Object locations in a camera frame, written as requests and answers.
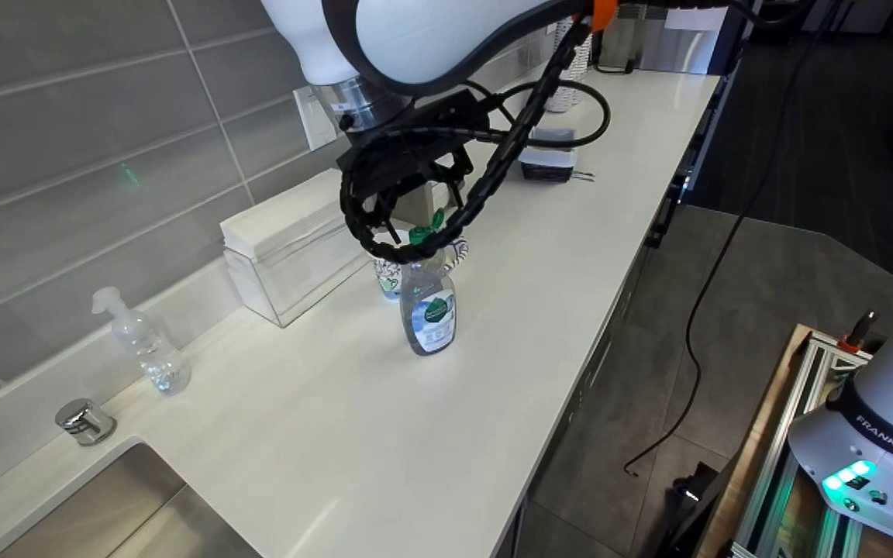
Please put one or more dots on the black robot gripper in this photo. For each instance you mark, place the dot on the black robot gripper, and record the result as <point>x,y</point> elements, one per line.
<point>405,157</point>

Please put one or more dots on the clear soap bottle green cap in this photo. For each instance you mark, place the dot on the clear soap bottle green cap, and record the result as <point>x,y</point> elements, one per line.
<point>429,315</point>

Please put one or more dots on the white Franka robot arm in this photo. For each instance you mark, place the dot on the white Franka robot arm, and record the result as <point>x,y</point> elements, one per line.
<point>435,36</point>

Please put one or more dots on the clear spray bottle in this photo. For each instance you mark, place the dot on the clear spray bottle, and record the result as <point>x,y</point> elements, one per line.
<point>156,358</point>

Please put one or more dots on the dark basket white liner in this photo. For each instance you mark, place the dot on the dark basket white liner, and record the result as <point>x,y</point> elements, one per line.
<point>546,158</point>

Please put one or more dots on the clear acrylic towel dispenser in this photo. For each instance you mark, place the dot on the clear acrylic towel dispenser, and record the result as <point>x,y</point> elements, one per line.
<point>293,259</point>

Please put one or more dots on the white box container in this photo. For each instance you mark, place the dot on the white box container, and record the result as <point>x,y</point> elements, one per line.
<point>683,41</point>

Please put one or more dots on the steel undermount sink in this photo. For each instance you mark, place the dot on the steel undermount sink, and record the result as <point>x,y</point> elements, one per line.
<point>127,515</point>

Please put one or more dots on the wooden framed robot cart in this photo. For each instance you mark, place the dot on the wooden framed robot cart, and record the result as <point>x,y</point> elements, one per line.
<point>768,434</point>

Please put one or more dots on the black floor box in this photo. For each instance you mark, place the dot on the black floor box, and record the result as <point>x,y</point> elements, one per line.
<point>696,512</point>

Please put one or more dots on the white wall switch plate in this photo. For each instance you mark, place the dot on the white wall switch plate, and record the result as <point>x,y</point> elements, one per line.
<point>316,119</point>

